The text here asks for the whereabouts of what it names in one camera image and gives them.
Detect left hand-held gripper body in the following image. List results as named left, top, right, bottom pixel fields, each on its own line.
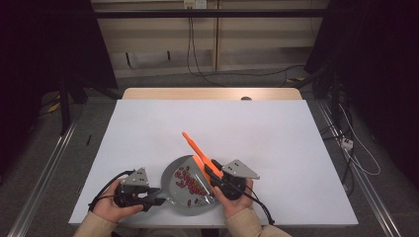
left=113, top=167, right=150, bottom=208

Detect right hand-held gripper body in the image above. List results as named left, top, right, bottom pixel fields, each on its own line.
left=214, top=159, right=261, bottom=201

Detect small green beans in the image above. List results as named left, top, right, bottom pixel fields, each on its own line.
left=187, top=177, right=211, bottom=198

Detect grey dustpan with orange edge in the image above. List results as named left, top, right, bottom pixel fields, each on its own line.
left=154, top=154, right=222, bottom=217

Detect orange-handled grey brush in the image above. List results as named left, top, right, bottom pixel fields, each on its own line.
left=181, top=131, right=225, bottom=181

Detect red beans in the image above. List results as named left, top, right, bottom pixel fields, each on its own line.
left=174, top=165, right=210, bottom=208

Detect person's right hand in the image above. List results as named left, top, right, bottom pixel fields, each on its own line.
left=212, top=179, right=254, bottom=219

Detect person's left hand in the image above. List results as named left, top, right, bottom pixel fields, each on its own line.
left=92, top=180, right=145, bottom=224

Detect white board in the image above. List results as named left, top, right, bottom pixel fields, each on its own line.
left=68, top=99, right=360, bottom=228

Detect wooden table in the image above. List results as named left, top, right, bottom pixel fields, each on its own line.
left=122, top=87, right=303, bottom=102

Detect black metal stand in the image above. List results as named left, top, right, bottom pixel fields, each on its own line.
left=58, top=74, right=73, bottom=136

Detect white power strip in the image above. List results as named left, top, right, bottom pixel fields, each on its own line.
left=340, top=137, right=355, bottom=152

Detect black horizontal bar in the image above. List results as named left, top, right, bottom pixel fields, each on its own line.
left=93, top=9, right=330, bottom=19

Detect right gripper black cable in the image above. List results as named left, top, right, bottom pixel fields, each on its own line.
left=210, top=174, right=277, bottom=227

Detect metal floor rail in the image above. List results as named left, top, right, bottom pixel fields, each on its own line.
left=316, top=100, right=403, bottom=237
left=6, top=121, right=81, bottom=237

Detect black hanging cable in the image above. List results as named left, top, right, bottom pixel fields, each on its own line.
left=186, top=8, right=226, bottom=88
left=191, top=8, right=305, bottom=78

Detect wooden vertical wall strip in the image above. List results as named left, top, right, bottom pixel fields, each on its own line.
left=212, top=0, right=220, bottom=72

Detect white cable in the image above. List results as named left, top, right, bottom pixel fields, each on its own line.
left=338, top=103, right=382, bottom=177

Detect white wall outlet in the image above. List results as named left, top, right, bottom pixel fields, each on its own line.
left=183, top=0, right=208, bottom=10

